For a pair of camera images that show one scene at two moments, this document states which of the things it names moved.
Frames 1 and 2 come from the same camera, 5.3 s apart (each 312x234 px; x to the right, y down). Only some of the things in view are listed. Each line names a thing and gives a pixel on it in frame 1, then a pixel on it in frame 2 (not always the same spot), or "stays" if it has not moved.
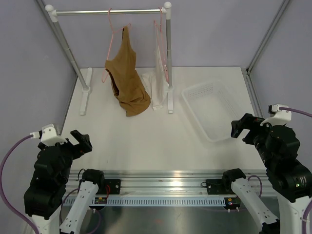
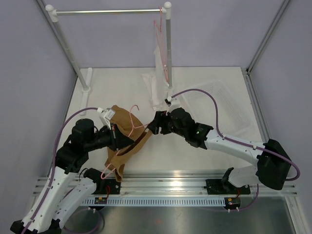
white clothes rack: [84, 74] stays
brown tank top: [126, 79] -> [133, 127]
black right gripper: [249, 122] -> [160, 120]
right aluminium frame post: [283, 7] stays
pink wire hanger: [113, 32] -> [102, 176]
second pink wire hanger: [161, 39] stays
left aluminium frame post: [54, 28] stays
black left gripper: [85, 145] -> [119, 141]
